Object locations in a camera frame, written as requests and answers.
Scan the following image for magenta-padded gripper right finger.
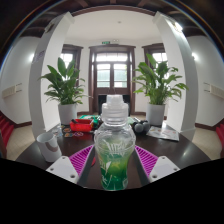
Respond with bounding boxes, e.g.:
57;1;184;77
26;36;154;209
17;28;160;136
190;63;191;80
133;144;181;186

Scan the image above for clear plastic bottle green drink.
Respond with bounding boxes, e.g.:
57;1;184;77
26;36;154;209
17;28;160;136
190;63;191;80
93;94;137;192

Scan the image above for red carpeted staircase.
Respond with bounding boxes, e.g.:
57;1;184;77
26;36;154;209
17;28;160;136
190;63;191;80
0;113;15;139

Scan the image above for printed paper brochure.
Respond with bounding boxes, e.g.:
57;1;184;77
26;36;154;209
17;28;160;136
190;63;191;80
145;124;180;142

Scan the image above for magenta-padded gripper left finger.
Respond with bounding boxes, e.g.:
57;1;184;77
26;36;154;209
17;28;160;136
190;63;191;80
45;143;98;188

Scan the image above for green flat package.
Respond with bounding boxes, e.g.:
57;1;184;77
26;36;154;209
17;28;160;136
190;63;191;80
79;114;101;122

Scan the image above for brown framed window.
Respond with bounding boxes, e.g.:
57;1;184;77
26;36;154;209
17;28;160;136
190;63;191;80
142;43;168;68
59;44;84;79

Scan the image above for white wall rail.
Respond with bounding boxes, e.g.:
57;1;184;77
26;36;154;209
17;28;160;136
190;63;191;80
203;82;224;100
1;83;24;99

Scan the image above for grey headphones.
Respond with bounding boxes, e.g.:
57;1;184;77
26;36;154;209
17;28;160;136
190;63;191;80
132;120;151;134

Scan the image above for brown glazed double door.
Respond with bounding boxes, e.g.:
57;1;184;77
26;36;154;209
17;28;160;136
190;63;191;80
88;44;137;114

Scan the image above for red box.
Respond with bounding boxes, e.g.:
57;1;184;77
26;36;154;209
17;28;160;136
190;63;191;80
69;118;95;133

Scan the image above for white mug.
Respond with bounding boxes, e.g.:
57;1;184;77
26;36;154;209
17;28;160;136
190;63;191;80
35;132;63;163

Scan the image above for leafy plant in white pot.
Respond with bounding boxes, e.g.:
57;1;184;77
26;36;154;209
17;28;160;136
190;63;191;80
132;53;189;127
38;57;88;126

